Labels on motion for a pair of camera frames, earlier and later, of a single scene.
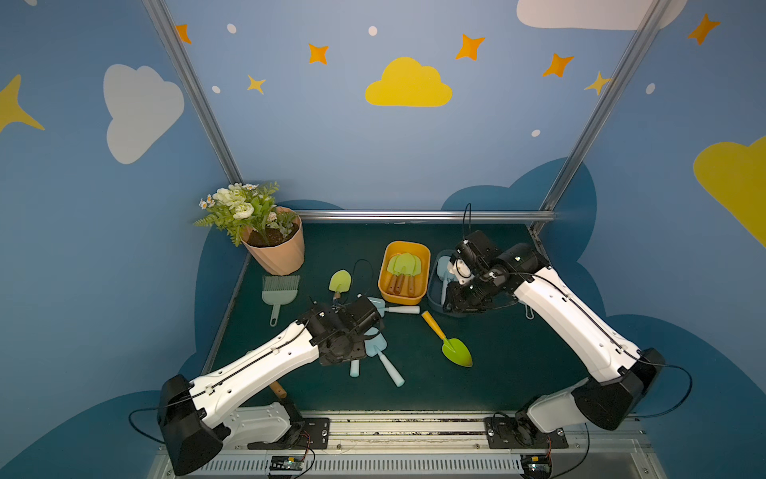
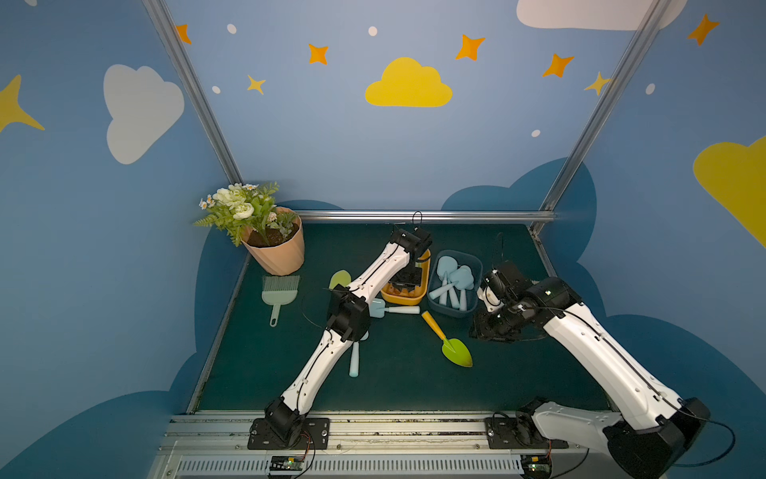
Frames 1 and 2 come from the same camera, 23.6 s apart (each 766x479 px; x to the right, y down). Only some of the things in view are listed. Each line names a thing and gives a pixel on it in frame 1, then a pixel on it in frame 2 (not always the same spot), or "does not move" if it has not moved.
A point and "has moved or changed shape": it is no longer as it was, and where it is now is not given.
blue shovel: x=444 y=275 has moved or changed shape
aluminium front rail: x=448 y=448 does not move
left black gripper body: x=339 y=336 → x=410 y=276
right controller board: x=536 y=465 does not move
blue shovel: x=375 y=344 → x=445 y=265
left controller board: x=286 y=463 does not move
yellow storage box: x=421 y=281 does not move
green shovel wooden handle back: x=340 y=281 does not move
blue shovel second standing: x=354 y=367 does not move
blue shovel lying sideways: x=380 y=305 does not move
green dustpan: x=279 y=290 does not move
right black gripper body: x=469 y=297 → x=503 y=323
